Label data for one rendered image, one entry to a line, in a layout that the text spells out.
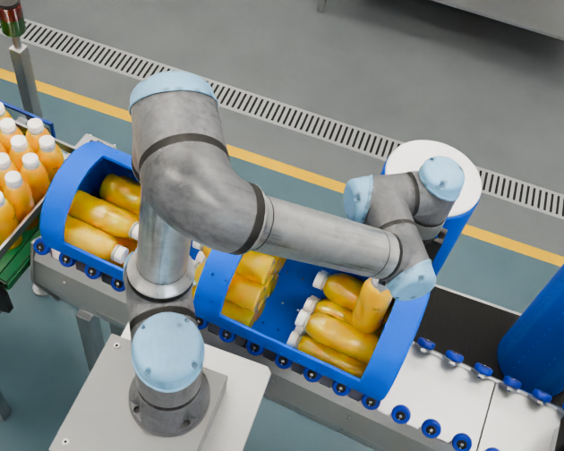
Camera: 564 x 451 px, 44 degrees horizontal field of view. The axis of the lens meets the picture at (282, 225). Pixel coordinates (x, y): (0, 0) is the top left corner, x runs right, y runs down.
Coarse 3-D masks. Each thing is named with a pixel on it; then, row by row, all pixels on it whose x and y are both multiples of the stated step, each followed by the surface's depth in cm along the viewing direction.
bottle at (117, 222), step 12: (84, 192) 167; (72, 204) 165; (84, 204) 164; (96, 204) 164; (108, 204) 166; (72, 216) 166; (84, 216) 164; (96, 216) 164; (108, 216) 163; (120, 216) 164; (108, 228) 164; (120, 228) 163; (132, 228) 164
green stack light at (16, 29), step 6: (0, 24) 190; (6, 24) 189; (12, 24) 189; (18, 24) 190; (24, 24) 192; (6, 30) 190; (12, 30) 190; (18, 30) 191; (24, 30) 193; (12, 36) 192; (18, 36) 192
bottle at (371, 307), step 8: (368, 280) 146; (368, 288) 145; (376, 288) 143; (360, 296) 148; (368, 296) 145; (376, 296) 144; (384, 296) 144; (360, 304) 149; (368, 304) 146; (376, 304) 145; (384, 304) 146; (360, 312) 150; (368, 312) 148; (376, 312) 148; (384, 312) 149; (352, 320) 156; (360, 320) 152; (368, 320) 151; (376, 320) 151; (360, 328) 154; (368, 328) 153; (376, 328) 154
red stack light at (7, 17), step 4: (20, 4) 187; (0, 8) 185; (16, 8) 186; (20, 8) 187; (0, 12) 186; (4, 12) 185; (8, 12) 185; (12, 12) 186; (16, 12) 187; (20, 12) 188; (0, 16) 187; (4, 16) 186; (8, 16) 186; (12, 16) 187; (16, 16) 188; (20, 16) 189; (4, 20) 188; (8, 20) 187; (12, 20) 188; (16, 20) 188
